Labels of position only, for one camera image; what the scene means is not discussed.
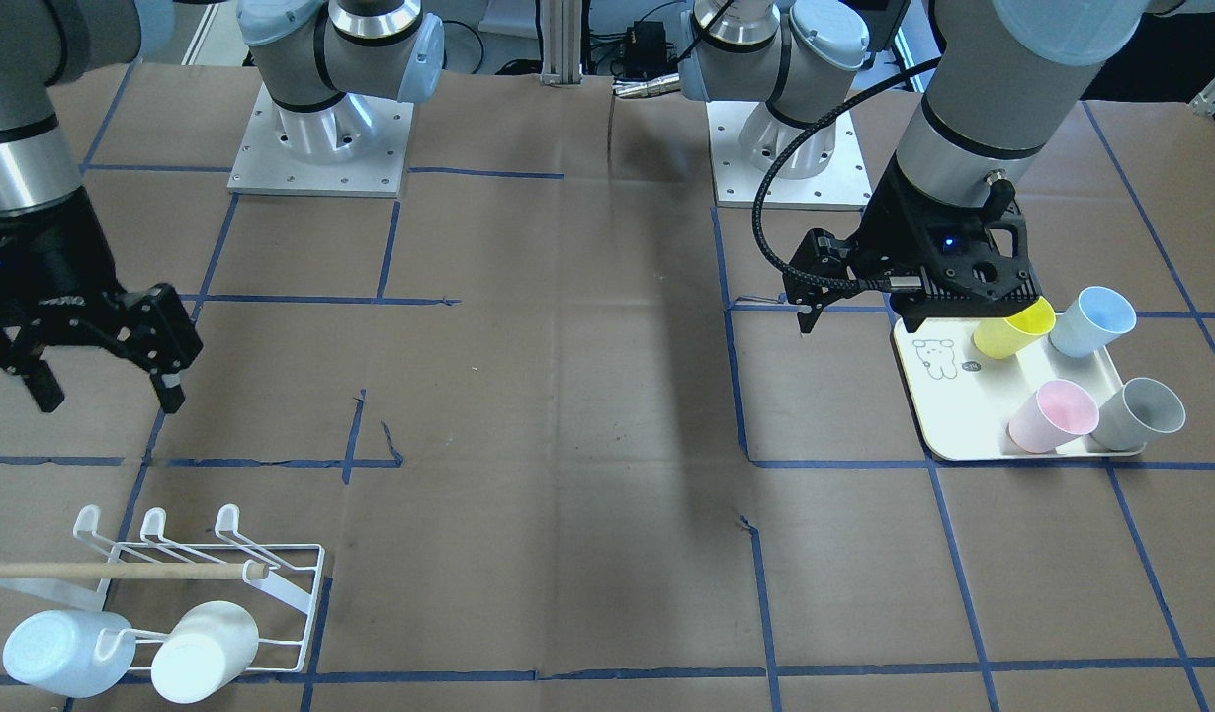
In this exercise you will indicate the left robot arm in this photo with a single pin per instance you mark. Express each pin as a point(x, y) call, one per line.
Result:
point(1008, 74)

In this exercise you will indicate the yellow plastic cup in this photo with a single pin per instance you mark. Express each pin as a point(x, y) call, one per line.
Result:
point(1000, 338)

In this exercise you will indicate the white plastic cup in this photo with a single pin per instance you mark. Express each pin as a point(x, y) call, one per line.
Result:
point(210, 647)

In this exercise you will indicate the aluminium frame post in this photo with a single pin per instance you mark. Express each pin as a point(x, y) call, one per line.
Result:
point(562, 32)

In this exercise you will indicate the pink plastic cup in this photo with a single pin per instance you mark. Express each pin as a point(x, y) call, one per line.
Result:
point(1058, 412)

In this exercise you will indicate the grey plastic cup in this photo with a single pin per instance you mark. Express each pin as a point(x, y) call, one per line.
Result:
point(1143, 410)

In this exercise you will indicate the white wire cup rack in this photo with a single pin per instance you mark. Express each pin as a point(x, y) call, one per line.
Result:
point(153, 580)

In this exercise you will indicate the light blue cup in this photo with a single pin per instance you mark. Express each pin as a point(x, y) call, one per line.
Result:
point(1097, 317)
point(77, 654)

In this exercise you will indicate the cream plastic tray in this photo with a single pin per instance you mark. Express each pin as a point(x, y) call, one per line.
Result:
point(964, 399)

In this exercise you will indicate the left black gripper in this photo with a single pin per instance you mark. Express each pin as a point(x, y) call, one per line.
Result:
point(889, 234)

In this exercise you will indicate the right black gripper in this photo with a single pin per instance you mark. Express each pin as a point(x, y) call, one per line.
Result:
point(36, 249)

